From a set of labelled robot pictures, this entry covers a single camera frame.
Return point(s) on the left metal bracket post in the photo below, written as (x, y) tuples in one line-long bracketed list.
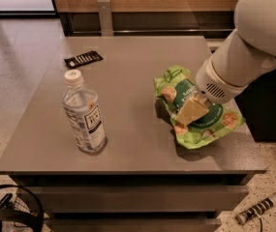
[(105, 18)]

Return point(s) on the clear plastic water bottle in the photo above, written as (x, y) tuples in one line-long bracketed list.
[(84, 113)]

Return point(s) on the black rxbar chocolate bar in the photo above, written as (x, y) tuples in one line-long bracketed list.
[(83, 59)]

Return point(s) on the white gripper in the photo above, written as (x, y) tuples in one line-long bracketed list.
[(212, 83)]

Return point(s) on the green rice chip bag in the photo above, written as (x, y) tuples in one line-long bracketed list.
[(173, 89)]

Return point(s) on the white power strip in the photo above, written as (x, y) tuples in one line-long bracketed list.
[(257, 210)]

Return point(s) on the black wire basket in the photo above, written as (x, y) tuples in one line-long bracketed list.
[(20, 210)]

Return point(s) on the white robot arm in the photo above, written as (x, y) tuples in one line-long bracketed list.
[(247, 53)]

